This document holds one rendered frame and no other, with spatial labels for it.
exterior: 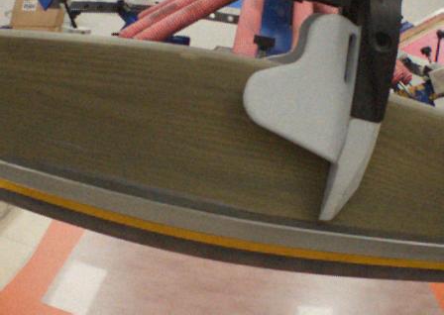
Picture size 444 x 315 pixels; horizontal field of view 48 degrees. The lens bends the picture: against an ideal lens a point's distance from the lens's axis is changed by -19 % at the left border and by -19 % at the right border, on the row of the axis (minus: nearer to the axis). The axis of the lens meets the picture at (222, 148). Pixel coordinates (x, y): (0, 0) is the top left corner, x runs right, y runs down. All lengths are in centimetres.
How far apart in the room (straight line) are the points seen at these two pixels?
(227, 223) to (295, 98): 6
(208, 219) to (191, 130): 4
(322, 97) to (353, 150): 3
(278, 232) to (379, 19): 11
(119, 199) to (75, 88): 6
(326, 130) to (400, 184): 6
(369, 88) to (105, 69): 12
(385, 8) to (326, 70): 4
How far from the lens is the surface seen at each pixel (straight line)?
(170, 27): 135
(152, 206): 26
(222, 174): 26
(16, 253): 46
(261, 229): 26
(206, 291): 45
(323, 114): 24
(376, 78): 23
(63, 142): 28
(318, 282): 50
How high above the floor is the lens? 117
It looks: 14 degrees down
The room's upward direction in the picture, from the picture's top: 10 degrees clockwise
